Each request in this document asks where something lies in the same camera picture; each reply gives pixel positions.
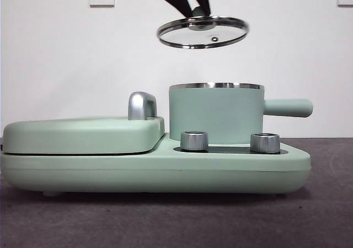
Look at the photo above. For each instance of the glass pot lid green knob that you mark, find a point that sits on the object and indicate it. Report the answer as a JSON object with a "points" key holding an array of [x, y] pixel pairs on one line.
{"points": [[204, 27]]}

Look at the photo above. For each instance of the silver control knob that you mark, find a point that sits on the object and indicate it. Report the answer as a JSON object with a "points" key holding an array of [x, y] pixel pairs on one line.
{"points": [[265, 143], [193, 141]]}

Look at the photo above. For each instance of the mint green breakfast machine base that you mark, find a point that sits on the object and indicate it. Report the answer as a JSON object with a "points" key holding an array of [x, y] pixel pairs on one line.
{"points": [[165, 173]]}

